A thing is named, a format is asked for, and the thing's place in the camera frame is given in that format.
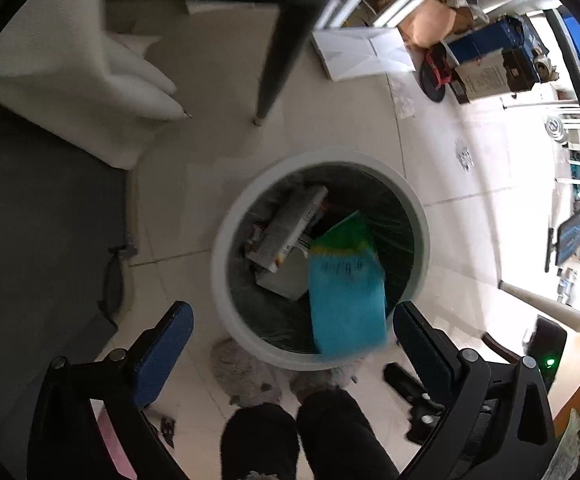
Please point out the black disc with red part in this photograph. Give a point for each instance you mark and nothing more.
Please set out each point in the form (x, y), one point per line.
(432, 77)

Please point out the long white toothpaste box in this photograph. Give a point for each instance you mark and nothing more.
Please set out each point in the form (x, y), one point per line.
(290, 225)

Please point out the dark bin liner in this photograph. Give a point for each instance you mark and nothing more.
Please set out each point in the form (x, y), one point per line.
(387, 235)

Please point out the plain brown cardboard box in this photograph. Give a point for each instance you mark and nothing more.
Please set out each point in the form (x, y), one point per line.
(430, 20)

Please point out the floor drain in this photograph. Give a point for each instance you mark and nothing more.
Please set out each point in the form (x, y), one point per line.
(464, 156)

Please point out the small black clip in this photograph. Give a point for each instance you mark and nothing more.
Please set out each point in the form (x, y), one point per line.
(168, 432)

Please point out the teal and green bag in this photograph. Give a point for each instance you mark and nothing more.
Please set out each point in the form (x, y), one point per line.
(345, 300)

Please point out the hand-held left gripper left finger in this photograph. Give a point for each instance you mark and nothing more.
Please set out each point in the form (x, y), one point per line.
(165, 355)

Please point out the pale table leg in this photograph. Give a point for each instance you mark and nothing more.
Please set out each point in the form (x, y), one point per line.
(555, 307)

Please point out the blue box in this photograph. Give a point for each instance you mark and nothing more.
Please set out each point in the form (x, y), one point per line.
(490, 40)

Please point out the white paper box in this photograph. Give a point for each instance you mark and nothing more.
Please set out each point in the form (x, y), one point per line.
(360, 55)

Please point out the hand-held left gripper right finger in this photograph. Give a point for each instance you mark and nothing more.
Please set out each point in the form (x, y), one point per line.
(420, 350)

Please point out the grey fluffy slipper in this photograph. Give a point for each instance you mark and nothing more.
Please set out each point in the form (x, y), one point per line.
(245, 370)
(320, 382)

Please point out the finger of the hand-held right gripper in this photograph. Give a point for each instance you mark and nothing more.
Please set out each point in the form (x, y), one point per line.
(405, 385)

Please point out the dark brown labelled box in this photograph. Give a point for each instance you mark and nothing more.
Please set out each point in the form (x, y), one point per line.
(490, 77)

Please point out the pink floral packet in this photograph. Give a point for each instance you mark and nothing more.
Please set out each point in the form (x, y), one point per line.
(115, 440)

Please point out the dark metal table leg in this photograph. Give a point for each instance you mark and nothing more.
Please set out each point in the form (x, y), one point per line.
(280, 60)

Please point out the white round trash bin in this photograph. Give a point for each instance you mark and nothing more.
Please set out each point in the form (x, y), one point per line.
(220, 270)

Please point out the person's dark fleece pants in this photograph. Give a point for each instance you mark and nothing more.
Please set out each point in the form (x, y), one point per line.
(340, 440)

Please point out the grey chair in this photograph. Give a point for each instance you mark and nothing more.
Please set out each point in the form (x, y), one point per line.
(35, 235)

